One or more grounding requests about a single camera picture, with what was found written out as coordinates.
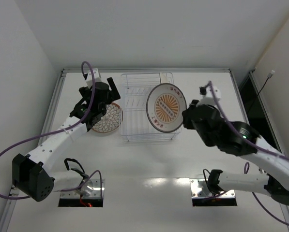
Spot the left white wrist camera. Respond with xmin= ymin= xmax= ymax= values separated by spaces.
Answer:
xmin=85 ymin=68 xmax=103 ymax=86

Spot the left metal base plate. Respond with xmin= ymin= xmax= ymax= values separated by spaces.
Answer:
xmin=60 ymin=179 xmax=105 ymax=200

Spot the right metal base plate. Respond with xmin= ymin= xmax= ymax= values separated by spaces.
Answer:
xmin=190 ymin=178 xmax=236 ymax=199

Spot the purple cable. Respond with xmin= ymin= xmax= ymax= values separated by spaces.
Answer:
xmin=203 ymin=81 xmax=289 ymax=229
xmin=0 ymin=60 xmax=104 ymax=200

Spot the metal base plate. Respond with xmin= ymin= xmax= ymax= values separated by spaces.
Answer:
xmin=60 ymin=179 xmax=105 ymax=200
xmin=190 ymin=178 xmax=236 ymax=199

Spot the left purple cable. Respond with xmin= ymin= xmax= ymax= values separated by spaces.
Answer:
xmin=0 ymin=60 xmax=104 ymax=200

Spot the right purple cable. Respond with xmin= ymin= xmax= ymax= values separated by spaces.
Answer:
xmin=203 ymin=81 xmax=289 ymax=229

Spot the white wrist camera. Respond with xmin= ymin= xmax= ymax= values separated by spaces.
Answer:
xmin=85 ymin=68 xmax=103 ymax=86
xmin=199 ymin=85 xmax=221 ymax=106

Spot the white wire dish rack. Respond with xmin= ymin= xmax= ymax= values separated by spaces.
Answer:
xmin=120 ymin=72 xmax=182 ymax=142

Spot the black cable white plug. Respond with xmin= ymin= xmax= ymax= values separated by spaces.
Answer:
xmin=248 ymin=70 xmax=275 ymax=111

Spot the sunburst pattern plate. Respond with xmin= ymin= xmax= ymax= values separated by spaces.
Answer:
xmin=146 ymin=83 xmax=187 ymax=133

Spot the floral orange-rim plate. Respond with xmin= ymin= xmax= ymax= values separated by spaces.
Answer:
xmin=92 ymin=102 xmax=122 ymax=133
xmin=159 ymin=72 xmax=170 ymax=84

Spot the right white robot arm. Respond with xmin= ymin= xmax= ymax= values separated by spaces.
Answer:
xmin=182 ymin=100 xmax=289 ymax=205

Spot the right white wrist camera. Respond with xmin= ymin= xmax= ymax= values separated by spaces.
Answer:
xmin=199 ymin=85 xmax=221 ymax=106

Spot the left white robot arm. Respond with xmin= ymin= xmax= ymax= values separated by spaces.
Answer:
xmin=12 ymin=77 xmax=121 ymax=202

